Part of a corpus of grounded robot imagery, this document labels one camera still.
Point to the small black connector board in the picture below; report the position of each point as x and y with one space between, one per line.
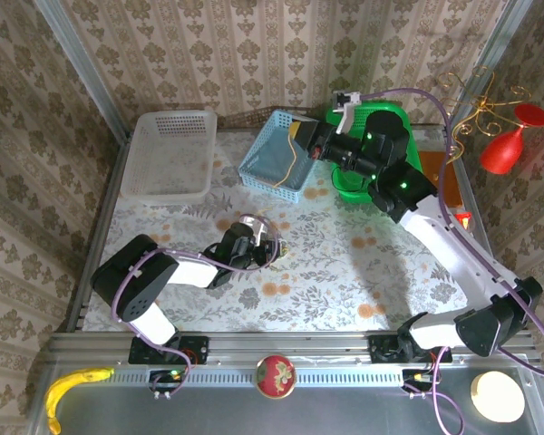
412 376
163 376

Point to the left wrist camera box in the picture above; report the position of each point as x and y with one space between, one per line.
254 226

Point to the cream round disc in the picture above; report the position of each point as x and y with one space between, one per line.
498 396

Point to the red wine glass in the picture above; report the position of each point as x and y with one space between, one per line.
503 149

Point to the floral tablecloth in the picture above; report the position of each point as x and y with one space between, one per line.
326 281

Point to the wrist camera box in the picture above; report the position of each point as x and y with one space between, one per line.
346 102
254 226

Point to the aluminium frame post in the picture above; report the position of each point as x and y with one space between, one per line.
86 72
489 59

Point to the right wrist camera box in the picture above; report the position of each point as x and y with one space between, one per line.
346 102

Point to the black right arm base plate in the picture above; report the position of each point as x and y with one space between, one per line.
383 351

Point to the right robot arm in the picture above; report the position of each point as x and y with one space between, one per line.
449 254

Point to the orange mat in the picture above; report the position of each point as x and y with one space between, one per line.
453 190

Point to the white plastic basket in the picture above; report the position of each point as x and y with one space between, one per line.
168 154

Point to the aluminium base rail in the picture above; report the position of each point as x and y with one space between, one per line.
290 346

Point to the yellow banana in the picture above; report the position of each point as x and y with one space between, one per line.
56 394

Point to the blue plastic basket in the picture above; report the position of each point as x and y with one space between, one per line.
267 154

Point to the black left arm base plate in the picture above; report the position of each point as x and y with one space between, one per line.
199 349

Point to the red round pincushion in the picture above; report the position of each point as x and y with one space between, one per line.
275 376

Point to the red foil candy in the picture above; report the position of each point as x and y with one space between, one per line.
464 221

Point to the green plastic basket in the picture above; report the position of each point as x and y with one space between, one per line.
351 192

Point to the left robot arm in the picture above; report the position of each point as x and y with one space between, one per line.
136 281

